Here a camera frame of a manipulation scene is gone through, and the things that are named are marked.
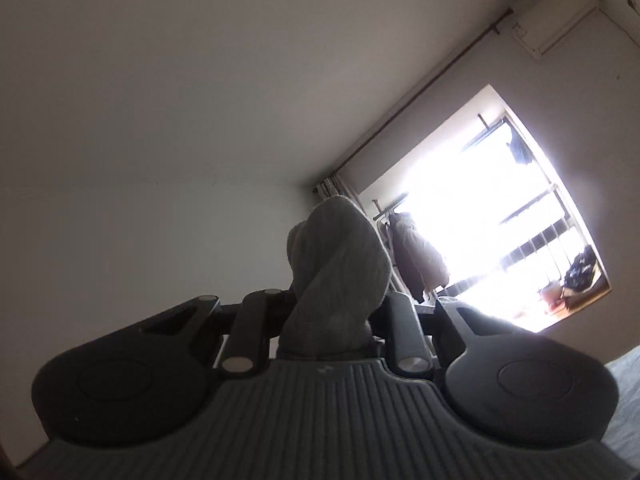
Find pink bowl on sill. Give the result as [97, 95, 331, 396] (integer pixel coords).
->
[540, 281, 564, 311]

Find grey bed sheet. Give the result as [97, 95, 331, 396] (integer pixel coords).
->
[602, 346, 640, 469]

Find hanging dark garment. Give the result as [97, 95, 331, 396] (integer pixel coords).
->
[508, 127, 534, 165]

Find grey sweatshirt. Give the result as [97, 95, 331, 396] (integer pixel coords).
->
[278, 196, 392, 361]

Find grey window curtain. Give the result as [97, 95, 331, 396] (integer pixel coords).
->
[314, 174, 362, 209]

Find dark clothes on sill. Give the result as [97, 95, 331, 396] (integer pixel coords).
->
[564, 246, 597, 292]

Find coat on rack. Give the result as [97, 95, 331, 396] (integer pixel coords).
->
[390, 212, 449, 304]

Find white air conditioner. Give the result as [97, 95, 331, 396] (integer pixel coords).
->
[512, 0, 599, 60]

